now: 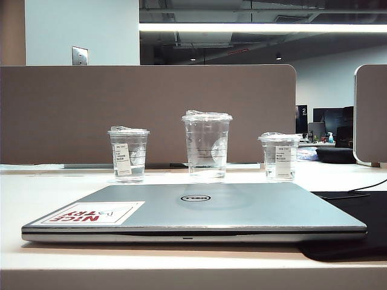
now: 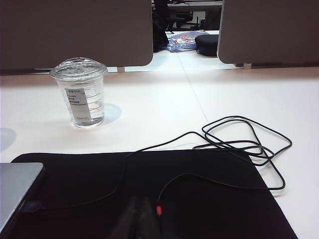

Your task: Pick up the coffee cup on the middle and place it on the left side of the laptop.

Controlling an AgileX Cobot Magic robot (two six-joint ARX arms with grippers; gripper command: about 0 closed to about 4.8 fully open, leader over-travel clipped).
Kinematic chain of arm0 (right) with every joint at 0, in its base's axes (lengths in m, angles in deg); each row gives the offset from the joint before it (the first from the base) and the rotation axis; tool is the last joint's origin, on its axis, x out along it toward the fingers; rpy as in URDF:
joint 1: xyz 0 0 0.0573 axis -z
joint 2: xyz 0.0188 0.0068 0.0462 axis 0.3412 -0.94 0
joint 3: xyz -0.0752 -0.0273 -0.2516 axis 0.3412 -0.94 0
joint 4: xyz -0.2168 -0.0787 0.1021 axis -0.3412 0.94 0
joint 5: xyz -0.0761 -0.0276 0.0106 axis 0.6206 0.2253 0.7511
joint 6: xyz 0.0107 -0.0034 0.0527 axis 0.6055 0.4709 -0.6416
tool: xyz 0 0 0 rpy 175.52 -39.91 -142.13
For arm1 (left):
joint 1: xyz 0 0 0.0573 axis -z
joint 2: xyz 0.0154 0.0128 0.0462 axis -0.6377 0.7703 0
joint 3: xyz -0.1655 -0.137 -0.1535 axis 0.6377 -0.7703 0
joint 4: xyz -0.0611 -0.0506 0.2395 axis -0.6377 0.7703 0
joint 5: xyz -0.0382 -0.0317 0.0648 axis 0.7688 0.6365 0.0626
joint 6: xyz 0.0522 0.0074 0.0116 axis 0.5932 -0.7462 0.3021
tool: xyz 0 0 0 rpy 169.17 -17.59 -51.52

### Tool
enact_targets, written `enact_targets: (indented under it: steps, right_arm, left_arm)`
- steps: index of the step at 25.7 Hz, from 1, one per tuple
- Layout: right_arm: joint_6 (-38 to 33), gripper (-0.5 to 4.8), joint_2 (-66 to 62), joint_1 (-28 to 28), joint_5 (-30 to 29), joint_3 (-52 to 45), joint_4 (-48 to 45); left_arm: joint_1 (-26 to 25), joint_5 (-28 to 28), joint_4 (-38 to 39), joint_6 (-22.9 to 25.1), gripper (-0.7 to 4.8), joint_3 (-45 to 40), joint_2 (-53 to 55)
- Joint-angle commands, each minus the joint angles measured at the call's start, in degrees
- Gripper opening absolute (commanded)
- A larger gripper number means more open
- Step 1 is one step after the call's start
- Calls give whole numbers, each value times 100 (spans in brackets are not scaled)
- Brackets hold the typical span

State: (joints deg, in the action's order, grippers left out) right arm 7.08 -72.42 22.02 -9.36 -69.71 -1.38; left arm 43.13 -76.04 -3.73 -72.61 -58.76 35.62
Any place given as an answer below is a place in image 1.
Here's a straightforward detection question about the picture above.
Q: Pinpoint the metal wall switch plate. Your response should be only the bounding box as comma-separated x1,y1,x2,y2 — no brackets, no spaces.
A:
71,45,89,66

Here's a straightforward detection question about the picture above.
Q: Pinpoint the brown divider with white edge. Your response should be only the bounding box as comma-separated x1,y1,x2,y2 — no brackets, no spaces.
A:
353,63,387,167

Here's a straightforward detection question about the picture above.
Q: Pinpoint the thin black cable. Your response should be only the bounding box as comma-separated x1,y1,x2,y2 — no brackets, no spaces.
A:
350,178,387,193

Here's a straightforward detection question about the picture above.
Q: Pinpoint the silver Dell laptop with sticker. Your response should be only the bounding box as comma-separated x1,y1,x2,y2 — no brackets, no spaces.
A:
21,182,368,242

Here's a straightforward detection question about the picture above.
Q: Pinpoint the black sign with number two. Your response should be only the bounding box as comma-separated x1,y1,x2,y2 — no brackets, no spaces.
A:
296,105,308,134

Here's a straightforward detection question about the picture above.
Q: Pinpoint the tall clear plastic cup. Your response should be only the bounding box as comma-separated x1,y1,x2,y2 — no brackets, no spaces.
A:
181,109,233,178

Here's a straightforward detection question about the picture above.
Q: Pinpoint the wide brown desk divider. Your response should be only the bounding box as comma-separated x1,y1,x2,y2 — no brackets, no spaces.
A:
0,63,297,166

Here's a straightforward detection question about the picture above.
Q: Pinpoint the small clear cup, flat label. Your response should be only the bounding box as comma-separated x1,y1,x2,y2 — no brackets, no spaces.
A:
258,131,302,183

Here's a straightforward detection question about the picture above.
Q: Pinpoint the black round cushion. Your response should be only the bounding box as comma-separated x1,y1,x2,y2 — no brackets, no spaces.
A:
314,147,354,163

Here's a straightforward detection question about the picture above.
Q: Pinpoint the black mouse pad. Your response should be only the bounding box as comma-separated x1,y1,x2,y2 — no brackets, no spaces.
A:
298,190,387,262

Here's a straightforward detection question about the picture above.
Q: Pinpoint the small clear cup, label hanging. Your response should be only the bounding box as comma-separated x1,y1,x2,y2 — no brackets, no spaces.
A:
107,125,151,184

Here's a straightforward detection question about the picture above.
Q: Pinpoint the white ceiling light strip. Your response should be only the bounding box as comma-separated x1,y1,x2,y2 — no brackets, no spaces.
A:
138,23,387,33

